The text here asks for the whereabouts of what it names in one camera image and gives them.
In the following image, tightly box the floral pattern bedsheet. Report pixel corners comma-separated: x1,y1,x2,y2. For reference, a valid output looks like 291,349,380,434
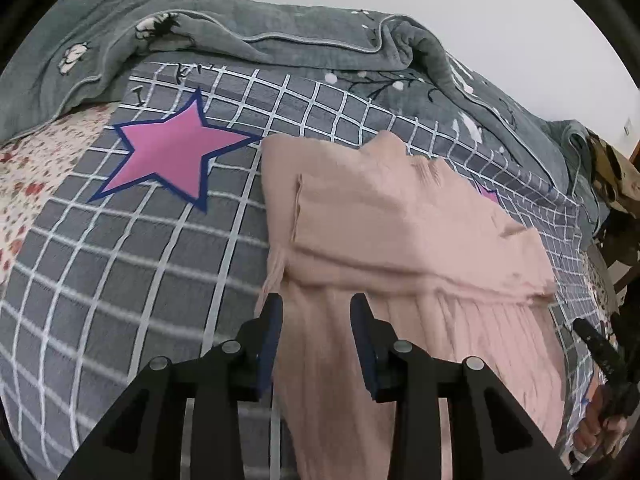
0,103,117,285

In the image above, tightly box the camouflage cloth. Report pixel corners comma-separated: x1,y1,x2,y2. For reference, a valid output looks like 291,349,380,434
587,131,640,219

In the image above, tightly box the right hand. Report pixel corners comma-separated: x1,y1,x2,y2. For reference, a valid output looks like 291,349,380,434
573,384,628,465

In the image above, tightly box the grey grid star bedsheet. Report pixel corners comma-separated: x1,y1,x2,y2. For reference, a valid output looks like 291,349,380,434
1,62,598,479

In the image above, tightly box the pink knit sweater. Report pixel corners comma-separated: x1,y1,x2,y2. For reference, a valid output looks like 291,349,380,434
262,131,565,479

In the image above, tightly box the grey-green fleece blanket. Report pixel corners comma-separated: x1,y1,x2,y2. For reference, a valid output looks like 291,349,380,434
1,0,608,235

